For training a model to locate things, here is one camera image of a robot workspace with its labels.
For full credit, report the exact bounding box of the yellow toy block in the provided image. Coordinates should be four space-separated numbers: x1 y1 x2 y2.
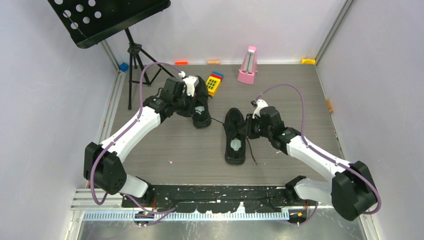
205 75 222 96

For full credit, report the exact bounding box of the orange block at wall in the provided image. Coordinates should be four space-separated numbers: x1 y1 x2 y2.
174 61 188 66

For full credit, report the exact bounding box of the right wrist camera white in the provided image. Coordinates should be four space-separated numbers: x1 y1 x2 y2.
252 98 269 119

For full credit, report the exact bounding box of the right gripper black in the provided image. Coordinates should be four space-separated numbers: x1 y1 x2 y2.
238 113 273 139

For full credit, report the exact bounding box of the black music stand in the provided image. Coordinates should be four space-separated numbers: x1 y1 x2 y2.
47 0 183 111

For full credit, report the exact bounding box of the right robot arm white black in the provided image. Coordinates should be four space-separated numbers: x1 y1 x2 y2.
246 106 382 221

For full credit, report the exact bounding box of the tan wooden block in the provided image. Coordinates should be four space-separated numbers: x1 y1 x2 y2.
207 59 221 65

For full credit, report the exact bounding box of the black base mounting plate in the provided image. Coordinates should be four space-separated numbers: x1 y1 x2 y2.
122 183 319 215

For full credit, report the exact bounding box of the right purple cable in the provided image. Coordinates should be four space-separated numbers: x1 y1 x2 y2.
252 83 382 216

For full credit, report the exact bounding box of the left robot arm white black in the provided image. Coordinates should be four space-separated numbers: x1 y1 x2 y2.
83 75 205 207

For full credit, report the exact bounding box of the pink metronome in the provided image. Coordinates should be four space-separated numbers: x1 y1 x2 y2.
237 46 258 85

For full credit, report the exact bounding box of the brown block right edge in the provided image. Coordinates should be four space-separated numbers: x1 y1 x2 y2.
325 99 334 115

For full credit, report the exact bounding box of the black shoelace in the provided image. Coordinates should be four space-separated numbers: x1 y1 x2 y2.
210 116 259 166

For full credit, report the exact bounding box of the black shoe tied left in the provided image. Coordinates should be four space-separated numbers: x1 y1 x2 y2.
191 76 212 129

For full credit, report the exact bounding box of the yellow block in corner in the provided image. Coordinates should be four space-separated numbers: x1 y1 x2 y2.
300 58 316 65

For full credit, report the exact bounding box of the blue block in corner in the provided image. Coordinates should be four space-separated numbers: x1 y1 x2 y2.
119 62 129 73

